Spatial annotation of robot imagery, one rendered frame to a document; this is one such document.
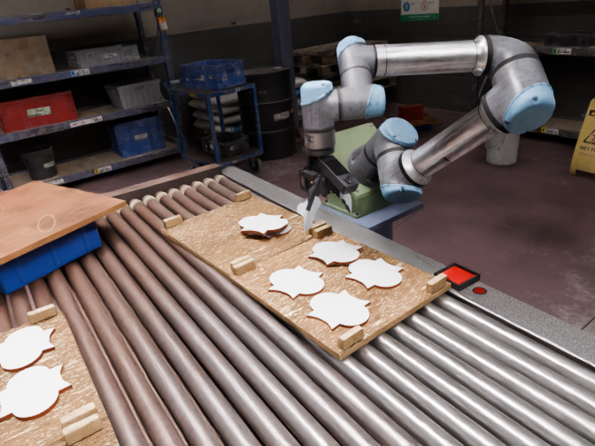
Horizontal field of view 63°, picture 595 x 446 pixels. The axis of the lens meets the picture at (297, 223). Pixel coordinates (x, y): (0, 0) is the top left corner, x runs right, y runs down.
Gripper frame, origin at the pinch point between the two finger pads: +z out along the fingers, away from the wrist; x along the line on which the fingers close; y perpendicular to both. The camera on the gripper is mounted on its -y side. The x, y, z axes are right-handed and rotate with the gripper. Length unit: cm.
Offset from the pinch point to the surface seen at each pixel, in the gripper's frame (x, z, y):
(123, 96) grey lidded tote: -83, 26, 423
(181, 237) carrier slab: 25.3, 8.8, 39.9
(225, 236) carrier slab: 15.7, 8.8, 30.4
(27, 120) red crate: 9, 30, 420
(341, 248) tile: -1.9, 7.6, -1.4
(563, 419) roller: 7, 12, -65
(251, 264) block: 20.4, 7.0, 8.1
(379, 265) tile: -3.2, 8.0, -14.0
